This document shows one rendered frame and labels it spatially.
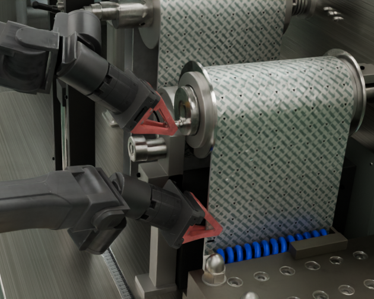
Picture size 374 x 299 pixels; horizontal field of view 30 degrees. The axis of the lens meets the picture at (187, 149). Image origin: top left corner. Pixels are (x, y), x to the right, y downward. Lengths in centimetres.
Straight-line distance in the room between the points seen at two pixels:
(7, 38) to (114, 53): 82
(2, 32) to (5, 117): 93
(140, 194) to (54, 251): 39
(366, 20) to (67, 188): 60
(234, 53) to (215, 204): 31
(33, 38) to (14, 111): 97
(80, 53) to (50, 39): 4
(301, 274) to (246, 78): 31
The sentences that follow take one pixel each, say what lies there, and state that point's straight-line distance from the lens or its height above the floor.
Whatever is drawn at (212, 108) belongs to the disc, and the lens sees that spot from 99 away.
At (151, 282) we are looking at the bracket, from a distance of 124.
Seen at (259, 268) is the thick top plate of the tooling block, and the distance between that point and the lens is 109.
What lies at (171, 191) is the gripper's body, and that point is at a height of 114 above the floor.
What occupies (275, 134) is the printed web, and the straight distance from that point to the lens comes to 106.
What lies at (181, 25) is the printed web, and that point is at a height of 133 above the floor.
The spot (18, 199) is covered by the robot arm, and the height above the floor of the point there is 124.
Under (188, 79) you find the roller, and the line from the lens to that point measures 104.
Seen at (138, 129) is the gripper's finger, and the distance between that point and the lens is 100.
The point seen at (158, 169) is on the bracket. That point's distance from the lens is 111.
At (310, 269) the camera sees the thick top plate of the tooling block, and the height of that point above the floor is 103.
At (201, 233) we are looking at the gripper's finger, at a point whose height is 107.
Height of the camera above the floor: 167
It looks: 27 degrees down
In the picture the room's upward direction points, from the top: 3 degrees clockwise
